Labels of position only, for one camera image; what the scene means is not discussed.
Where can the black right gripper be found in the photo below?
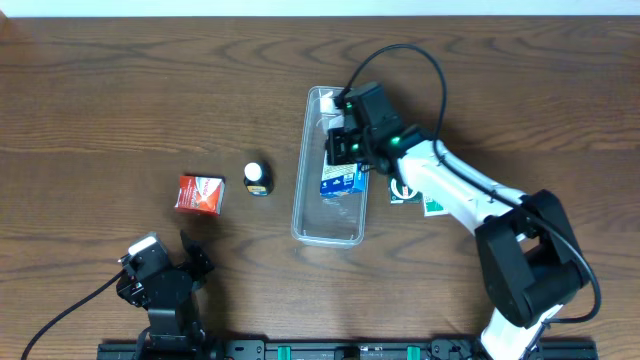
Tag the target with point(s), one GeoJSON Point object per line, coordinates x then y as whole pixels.
{"type": "Point", "coordinates": [339, 148]}

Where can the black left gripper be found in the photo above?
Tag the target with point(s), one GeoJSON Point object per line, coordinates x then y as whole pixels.
{"type": "Point", "coordinates": [130, 290]}

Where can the blue white medicine box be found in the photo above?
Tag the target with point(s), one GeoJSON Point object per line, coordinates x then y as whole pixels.
{"type": "Point", "coordinates": [341, 180]}

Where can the dark green round-logo box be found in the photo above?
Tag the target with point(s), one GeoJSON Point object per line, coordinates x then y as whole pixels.
{"type": "Point", "coordinates": [402, 194]}

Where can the white green medicine box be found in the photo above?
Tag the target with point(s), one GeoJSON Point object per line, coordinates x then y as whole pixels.
{"type": "Point", "coordinates": [432, 207]}

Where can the red Panadol medicine box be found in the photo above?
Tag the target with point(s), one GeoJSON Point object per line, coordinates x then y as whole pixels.
{"type": "Point", "coordinates": [200, 194]}

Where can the clear plastic container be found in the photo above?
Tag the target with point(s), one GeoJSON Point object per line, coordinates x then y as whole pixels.
{"type": "Point", "coordinates": [318, 221]}

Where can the small dark medicine bottle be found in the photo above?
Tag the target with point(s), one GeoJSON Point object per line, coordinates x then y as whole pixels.
{"type": "Point", "coordinates": [257, 179]}

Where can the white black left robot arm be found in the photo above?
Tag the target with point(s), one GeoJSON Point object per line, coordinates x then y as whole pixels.
{"type": "Point", "coordinates": [167, 292]}

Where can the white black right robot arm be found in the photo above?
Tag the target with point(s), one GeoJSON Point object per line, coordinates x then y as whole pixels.
{"type": "Point", "coordinates": [532, 265]}

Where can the white paper leaflet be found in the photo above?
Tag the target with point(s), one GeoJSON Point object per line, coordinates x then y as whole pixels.
{"type": "Point", "coordinates": [326, 102]}

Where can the black mounting rail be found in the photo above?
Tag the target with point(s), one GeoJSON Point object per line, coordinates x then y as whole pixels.
{"type": "Point", "coordinates": [438, 349]}

